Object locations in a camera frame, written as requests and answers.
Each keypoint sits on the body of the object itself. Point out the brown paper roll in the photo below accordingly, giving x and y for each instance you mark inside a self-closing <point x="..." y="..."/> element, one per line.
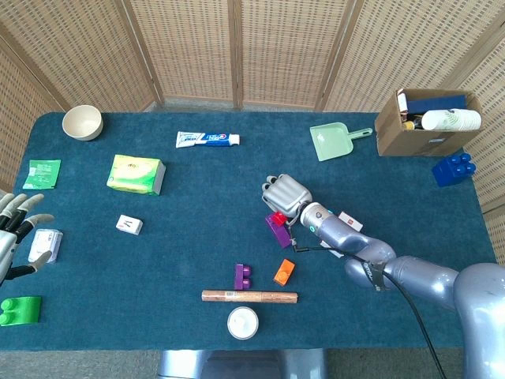
<point x="252" y="296"/>

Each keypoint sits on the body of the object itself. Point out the small red block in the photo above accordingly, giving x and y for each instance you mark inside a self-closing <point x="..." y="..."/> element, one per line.
<point x="279" y="219"/>

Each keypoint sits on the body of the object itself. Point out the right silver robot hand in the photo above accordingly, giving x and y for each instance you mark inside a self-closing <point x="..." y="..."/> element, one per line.
<point x="288" y="193"/>

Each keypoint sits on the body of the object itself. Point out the stack of paper cups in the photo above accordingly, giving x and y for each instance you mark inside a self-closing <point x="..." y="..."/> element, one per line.
<point x="453" y="119"/>

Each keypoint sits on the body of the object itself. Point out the bamboo folding screen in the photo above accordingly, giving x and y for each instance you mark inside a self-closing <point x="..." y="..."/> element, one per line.
<point x="189" y="47"/>

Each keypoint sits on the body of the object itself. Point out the blue carpet table cover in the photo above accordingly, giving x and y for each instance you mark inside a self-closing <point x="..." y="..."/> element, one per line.
<point x="189" y="252"/>

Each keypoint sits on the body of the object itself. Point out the short purple two-stud block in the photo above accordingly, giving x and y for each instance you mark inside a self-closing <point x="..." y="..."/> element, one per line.
<point x="239" y="276"/>

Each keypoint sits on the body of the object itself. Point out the orange block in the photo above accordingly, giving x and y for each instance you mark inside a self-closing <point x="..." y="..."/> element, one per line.
<point x="284" y="272"/>

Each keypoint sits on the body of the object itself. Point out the light green dustpan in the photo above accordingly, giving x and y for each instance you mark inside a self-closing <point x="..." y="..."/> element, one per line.
<point x="330" y="142"/>

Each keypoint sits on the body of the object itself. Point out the green toy block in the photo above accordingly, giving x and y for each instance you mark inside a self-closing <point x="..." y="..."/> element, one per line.
<point x="23" y="312"/>

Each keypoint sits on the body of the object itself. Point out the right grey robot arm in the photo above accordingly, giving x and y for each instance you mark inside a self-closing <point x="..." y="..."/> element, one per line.
<point x="355" y="241"/>

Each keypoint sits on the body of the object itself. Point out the white red-print carton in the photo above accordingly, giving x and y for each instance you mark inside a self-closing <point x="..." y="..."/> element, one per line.
<point x="349" y="221"/>

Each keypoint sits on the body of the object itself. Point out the dark blue toy block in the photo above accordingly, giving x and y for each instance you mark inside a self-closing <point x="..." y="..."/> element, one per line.
<point x="451" y="171"/>

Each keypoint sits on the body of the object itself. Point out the green sachet packet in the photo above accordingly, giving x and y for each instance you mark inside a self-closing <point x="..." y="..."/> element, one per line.
<point x="41" y="174"/>

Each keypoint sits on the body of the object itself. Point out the beige bowl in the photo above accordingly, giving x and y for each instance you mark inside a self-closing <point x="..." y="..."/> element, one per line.
<point x="82" y="123"/>

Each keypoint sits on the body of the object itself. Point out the dark blue flat pad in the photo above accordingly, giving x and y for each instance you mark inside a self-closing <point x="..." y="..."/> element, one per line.
<point x="434" y="102"/>

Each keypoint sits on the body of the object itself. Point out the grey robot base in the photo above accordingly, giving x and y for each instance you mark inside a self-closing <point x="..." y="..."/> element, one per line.
<point x="240" y="365"/>

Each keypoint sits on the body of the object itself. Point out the white blue toothpaste tube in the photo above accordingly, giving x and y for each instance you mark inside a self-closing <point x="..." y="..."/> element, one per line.
<point x="205" y="139"/>

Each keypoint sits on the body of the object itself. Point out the dark bottle yellow cap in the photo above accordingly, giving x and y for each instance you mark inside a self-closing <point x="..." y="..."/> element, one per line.
<point x="412" y="120"/>

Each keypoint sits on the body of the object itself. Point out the green tissue pack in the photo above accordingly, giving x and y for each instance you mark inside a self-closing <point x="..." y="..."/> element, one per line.
<point x="134" y="173"/>

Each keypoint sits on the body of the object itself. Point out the white card in box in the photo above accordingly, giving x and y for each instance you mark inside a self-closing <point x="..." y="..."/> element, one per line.
<point x="401" y="100"/>

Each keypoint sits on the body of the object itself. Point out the long purple block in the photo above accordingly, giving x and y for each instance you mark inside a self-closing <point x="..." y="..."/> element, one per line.
<point x="281" y="236"/>

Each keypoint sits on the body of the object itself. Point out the small white staples box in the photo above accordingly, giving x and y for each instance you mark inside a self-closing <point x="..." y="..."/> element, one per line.
<point x="129" y="225"/>

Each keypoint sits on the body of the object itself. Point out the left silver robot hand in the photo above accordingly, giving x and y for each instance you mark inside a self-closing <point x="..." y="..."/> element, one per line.
<point x="6" y="248"/>

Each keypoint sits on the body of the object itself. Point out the small white packet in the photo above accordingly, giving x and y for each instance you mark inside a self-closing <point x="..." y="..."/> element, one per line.
<point x="45" y="242"/>

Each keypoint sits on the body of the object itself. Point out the cardboard box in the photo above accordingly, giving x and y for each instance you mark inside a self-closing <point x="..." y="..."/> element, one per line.
<point x="394" y="134"/>

